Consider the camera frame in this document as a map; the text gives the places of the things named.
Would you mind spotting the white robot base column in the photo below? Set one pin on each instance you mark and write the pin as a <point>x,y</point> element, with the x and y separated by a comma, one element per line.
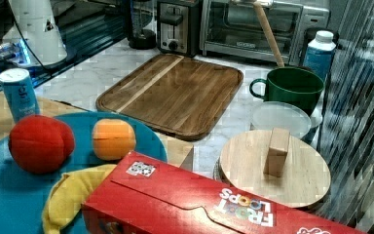
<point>35,33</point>

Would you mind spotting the wooden cutting board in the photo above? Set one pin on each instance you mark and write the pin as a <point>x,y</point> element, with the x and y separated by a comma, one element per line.
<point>175,95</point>

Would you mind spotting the orange plush fruit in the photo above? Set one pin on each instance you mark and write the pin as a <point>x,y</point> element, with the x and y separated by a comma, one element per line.
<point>113,139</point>

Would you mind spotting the red Froot Loops box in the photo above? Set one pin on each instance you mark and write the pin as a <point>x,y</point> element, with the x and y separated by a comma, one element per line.
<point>143,195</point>

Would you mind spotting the black silver toaster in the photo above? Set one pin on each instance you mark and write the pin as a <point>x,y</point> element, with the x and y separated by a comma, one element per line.
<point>178,26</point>

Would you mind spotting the silver toaster oven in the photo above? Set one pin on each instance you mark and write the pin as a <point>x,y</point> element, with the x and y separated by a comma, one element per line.
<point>231,27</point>

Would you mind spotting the round wooden lid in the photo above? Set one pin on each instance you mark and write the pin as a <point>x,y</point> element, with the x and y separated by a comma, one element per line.
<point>305,177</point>

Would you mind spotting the green mug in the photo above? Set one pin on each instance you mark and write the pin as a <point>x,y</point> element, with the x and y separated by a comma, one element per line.
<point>293,85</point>

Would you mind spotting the yellow plush banana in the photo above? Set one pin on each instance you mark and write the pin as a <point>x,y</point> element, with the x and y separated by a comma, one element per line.
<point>68,194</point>

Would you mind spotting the blue white-capped bottle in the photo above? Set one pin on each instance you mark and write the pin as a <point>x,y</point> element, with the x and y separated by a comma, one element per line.
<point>319,53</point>

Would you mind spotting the red plush apple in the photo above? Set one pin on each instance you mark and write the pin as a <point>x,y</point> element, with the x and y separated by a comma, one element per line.
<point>40,144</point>

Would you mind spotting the blue salt canister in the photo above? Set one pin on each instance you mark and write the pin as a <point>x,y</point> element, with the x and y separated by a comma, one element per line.
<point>19,93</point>

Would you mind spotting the wooden spoon handle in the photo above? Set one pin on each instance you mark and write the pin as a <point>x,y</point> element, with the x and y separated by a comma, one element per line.
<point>258,8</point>

